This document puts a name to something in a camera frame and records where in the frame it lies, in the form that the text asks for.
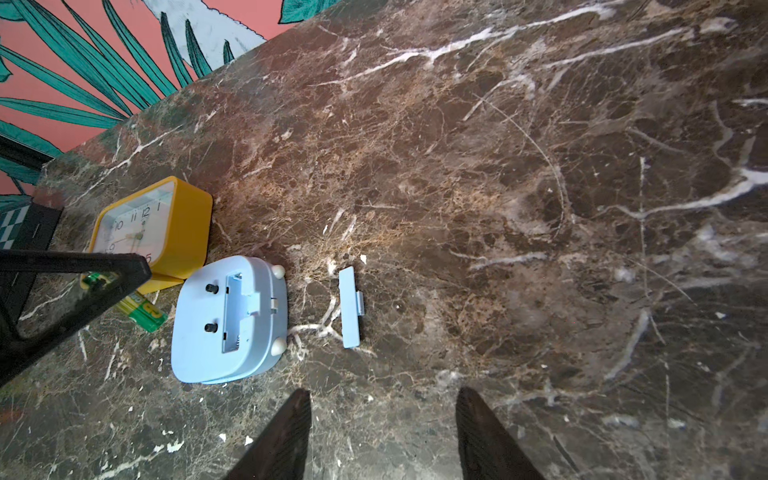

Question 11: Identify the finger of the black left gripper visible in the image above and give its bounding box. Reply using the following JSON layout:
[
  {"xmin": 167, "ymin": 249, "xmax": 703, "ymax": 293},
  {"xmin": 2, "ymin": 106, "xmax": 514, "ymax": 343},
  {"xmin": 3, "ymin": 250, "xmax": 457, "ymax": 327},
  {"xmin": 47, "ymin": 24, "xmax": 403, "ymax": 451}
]
[{"xmin": 1, "ymin": 250, "xmax": 151, "ymax": 385}]

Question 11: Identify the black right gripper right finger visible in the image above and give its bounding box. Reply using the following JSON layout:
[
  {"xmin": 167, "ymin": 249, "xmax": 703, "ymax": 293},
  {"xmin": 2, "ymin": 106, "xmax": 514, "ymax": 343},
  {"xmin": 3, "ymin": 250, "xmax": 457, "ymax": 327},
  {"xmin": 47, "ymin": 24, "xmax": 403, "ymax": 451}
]
[{"xmin": 455, "ymin": 386, "xmax": 544, "ymax": 480}]

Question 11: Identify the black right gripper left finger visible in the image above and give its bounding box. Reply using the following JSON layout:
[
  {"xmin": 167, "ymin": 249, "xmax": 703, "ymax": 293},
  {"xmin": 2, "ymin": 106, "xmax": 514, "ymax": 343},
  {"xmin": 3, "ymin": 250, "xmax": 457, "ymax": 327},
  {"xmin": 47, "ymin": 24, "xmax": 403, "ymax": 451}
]
[{"xmin": 225, "ymin": 388, "xmax": 312, "ymax": 479}]

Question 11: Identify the green battery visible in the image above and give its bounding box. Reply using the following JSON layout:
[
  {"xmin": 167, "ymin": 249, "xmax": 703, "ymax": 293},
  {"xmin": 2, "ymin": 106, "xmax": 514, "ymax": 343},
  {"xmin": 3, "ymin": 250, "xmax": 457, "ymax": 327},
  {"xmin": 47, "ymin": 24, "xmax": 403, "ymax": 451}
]
[{"xmin": 80, "ymin": 272, "xmax": 168, "ymax": 332}]

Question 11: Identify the light blue small alarm clock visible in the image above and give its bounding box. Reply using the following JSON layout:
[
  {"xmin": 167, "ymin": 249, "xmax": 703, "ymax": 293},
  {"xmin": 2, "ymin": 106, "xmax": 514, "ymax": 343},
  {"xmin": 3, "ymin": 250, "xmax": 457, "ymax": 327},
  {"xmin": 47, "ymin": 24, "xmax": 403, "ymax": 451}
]
[{"xmin": 171, "ymin": 256, "xmax": 288, "ymax": 385}]

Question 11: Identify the yellow square alarm clock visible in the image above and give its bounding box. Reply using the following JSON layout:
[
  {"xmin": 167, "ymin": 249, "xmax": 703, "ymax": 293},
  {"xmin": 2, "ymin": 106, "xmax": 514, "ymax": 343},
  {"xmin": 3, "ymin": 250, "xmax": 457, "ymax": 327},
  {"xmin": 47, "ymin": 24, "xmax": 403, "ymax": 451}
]
[{"xmin": 88, "ymin": 176, "xmax": 213, "ymax": 295}]

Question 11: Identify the light blue battery cover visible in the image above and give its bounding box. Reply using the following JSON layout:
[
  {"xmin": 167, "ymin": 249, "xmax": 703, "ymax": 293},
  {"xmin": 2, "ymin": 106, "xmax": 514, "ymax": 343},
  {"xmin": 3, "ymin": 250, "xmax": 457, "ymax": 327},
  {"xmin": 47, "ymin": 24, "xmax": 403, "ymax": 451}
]
[{"xmin": 339, "ymin": 266, "xmax": 365, "ymax": 349}]

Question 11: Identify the black white chessboard box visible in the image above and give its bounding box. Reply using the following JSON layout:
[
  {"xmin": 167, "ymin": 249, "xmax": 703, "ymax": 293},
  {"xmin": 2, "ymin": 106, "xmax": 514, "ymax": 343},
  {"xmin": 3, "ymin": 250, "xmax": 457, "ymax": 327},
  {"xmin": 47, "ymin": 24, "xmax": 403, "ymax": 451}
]
[{"xmin": 1, "ymin": 202, "xmax": 61, "ymax": 321}]

